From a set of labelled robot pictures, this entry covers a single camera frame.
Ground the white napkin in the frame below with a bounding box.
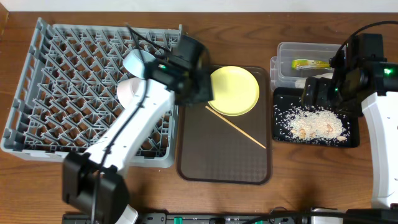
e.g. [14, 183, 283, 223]
[295, 73, 333, 89]

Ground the wooden chopstick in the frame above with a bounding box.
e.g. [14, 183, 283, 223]
[205, 106, 267, 149]

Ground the green snack wrapper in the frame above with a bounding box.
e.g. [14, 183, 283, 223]
[292, 59, 330, 70]

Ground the yellow plate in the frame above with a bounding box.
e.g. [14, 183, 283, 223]
[208, 66, 260, 116]

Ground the light blue bowl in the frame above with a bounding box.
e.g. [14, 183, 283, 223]
[123, 49, 155, 79]

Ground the white pink bowl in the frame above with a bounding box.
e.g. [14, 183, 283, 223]
[116, 77, 141, 108]

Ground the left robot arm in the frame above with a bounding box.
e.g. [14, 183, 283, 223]
[62, 57, 213, 223]

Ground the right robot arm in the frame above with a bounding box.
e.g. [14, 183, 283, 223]
[301, 61, 397, 208]

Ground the black waste tray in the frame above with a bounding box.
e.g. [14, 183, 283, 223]
[272, 87, 360, 148]

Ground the grey dishwasher rack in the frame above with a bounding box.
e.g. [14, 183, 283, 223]
[0, 17, 185, 169]

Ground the rice pile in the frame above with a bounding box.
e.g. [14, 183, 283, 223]
[274, 106, 349, 143]

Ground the clear plastic bin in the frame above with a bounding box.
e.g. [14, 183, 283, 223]
[270, 42, 340, 91]

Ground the brown serving tray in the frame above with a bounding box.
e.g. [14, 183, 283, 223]
[176, 67, 272, 185]

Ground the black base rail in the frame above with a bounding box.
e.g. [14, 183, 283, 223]
[62, 208, 398, 224]

